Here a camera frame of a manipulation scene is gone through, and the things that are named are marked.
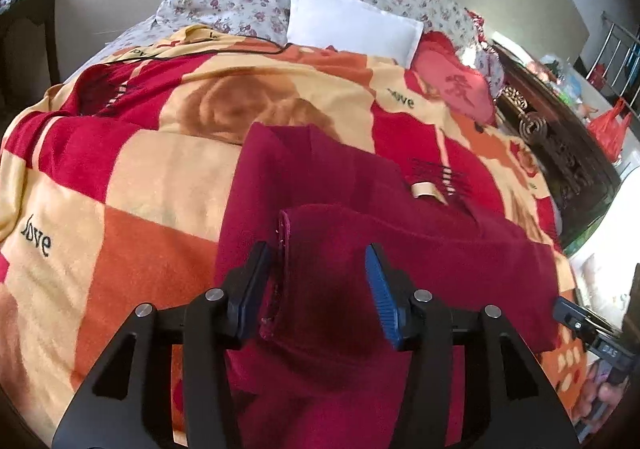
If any dark carved wooden headboard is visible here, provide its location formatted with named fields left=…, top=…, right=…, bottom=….
left=492, top=41, right=623, bottom=250

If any white cloth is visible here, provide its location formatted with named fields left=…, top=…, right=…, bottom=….
left=560, top=149, right=640, bottom=311

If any dark wooden cabinet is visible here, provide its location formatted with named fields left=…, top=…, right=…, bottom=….
left=619, top=263, right=640, bottom=355

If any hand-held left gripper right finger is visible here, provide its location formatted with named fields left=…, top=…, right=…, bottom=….
left=364, top=243, right=581, bottom=449

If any dark wooden chair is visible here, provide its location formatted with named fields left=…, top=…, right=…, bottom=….
left=0, top=0, right=63, bottom=130

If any person's right hand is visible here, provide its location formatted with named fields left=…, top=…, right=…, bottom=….
left=596, top=381, right=632, bottom=422

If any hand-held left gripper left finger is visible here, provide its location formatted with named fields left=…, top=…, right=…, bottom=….
left=52, top=241, right=271, bottom=449

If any pink heart cushion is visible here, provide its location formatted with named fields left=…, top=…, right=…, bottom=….
left=411, top=31, right=497, bottom=126

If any red plastic bag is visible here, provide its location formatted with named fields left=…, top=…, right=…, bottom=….
left=586, top=98, right=633, bottom=162

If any white pillow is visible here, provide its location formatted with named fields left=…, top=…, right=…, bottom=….
left=286, top=0, right=425, bottom=68

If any dark red garment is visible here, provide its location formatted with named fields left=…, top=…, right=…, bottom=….
left=215, top=121, right=561, bottom=449

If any red orange checked blanket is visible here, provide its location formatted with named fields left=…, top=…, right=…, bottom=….
left=0, top=24, right=596, bottom=449

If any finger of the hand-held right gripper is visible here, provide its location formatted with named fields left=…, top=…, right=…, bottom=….
left=552, top=298, right=621, bottom=345

